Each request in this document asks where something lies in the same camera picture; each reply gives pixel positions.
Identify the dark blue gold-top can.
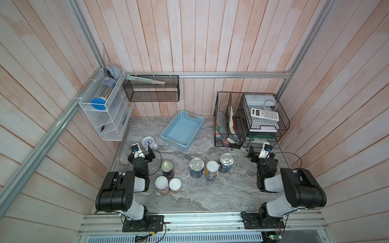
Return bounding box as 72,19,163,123
161,160,175,180

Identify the red white can white lid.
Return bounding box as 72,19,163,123
155,176,170,195

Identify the light blue plastic basket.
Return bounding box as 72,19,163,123
161,110,204,151

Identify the blue can silver top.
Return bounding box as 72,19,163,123
219,153,235,173

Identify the blue Progresso soup can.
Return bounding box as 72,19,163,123
189,158,204,178

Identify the colourful can white lid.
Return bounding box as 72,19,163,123
205,161,219,181

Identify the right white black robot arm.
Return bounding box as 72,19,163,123
247,143,327,227

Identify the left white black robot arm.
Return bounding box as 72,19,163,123
95,147,156,224

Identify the small white alarm clock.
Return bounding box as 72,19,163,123
142,136,158,150

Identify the white black stapler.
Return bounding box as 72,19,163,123
227,138,253,158

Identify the orange can white lid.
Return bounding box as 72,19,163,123
169,178,182,194

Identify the white calculator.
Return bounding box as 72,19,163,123
250,108,279,122

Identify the white box in organizer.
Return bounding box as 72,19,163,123
245,94,277,106

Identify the clear tube blue cap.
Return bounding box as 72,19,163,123
91,77,116,110

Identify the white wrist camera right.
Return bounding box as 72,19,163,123
258,142,272,159

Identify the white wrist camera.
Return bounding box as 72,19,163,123
131,143,145,159
258,142,272,159

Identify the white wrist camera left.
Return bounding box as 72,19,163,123
131,143,145,159

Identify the black wire desk organizer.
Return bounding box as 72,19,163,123
213,91,290,148

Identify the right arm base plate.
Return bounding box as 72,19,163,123
240,212,285,229

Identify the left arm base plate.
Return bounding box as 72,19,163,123
122,215,164,232

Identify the white wire wall shelf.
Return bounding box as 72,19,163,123
79,70,134,141

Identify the black mesh wall basket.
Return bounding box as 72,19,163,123
122,75,180,102

